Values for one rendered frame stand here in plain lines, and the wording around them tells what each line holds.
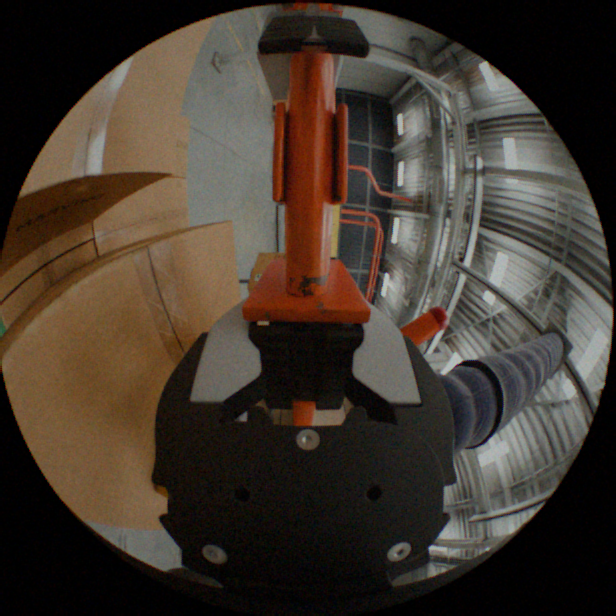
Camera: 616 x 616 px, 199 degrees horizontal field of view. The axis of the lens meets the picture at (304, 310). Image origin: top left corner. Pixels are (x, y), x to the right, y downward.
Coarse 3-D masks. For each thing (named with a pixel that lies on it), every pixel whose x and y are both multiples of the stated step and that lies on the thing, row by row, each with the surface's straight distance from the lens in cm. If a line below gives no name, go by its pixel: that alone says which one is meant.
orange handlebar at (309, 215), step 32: (320, 64) 11; (288, 96) 10; (320, 96) 10; (288, 128) 9; (320, 128) 8; (288, 160) 8; (320, 160) 8; (288, 192) 8; (320, 192) 8; (288, 224) 8; (320, 224) 8; (288, 256) 8; (320, 256) 8; (288, 288) 9; (320, 288) 8
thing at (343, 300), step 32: (256, 288) 10; (352, 288) 10; (256, 320) 8; (288, 320) 8; (320, 320) 8; (352, 320) 8; (288, 352) 8; (320, 352) 9; (352, 352) 8; (288, 384) 10; (320, 384) 10
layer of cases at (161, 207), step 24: (144, 192) 88; (168, 192) 100; (120, 216) 79; (144, 216) 86; (168, 216) 97; (72, 240) 69; (96, 240) 72; (120, 240) 77; (24, 264) 66; (48, 264) 66; (72, 264) 68; (0, 288) 66; (24, 288) 65; (48, 288) 66; (0, 312) 66
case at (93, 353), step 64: (128, 256) 15; (192, 256) 22; (64, 320) 13; (128, 320) 15; (192, 320) 22; (64, 384) 14; (128, 384) 16; (64, 448) 15; (128, 448) 17; (128, 512) 20
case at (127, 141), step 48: (144, 48) 46; (192, 48) 60; (96, 96) 35; (144, 96) 40; (48, 144) 30; (96, 144) 31; (144, 144) 36; (48, 192) 29; (96, 192) 38; (48, 240) 64
